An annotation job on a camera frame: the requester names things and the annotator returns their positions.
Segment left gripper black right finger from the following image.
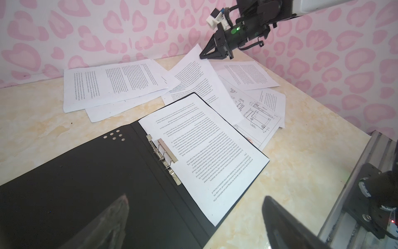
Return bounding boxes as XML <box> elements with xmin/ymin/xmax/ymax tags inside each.
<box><xmin>262</xmin><ymin>196</ymin><xmax>329</xmax><ymax>249</ymax></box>

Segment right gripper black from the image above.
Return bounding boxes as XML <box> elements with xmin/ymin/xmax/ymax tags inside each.
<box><xmin>200</xmin><ymin>1</ymin><xmax>295</xmax><ymax>60</ymax></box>

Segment technical drawing sheet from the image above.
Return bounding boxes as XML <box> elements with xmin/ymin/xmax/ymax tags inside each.
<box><xmin>221</xmin><ymin>78</ymin><xmax>281</xmax><ymax>150</ymax></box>

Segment text sheet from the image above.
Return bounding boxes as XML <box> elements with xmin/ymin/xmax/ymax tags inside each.
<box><xmin>63</xmin><ymin>59</ymin><xmax>168</xmax><ymax>113</ymax></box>
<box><xmin>162</xmin><ymin>44</ymin><xmax>244</xmax><ymax>125</ymax></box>
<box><xmin>85</xmin><ymin>63</ymin><xmax>181</xmax><ymax>123</ymax></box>
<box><xmin>139</xmin><ymin>93</ymin><xmax>269</xmax><ymax>226</ymax></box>
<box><xmin>246</xmin><ymin>88</ymin><xmax>286</xmax><ymax>128</ymax></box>
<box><xmin>210</xmin><ymin>61</ymin><xmax>280</xmax><ymax>90</ymax></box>

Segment orange and black folder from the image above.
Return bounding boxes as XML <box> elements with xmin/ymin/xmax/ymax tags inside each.
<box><xmin>0</xmin><ymin>92</ymin><xmax>271</xmax><ymax>249</ymax></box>

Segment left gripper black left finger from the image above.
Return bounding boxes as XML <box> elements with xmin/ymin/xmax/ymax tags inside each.
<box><xmin>60</xmin><ymin>195</ymin><xmax>129</xmax><ymax>249</ymax></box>

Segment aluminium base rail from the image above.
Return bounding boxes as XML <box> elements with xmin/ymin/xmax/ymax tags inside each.
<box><xmin>318</xmin><ymin>130</ymin><xmax>398</xmax><ymax>249</ymax></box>

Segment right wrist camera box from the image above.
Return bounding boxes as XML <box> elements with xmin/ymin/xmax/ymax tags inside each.
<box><xmin>206</xmin><ymin>8</ymin><xmax>231</xmax><ymax>31</ymax></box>

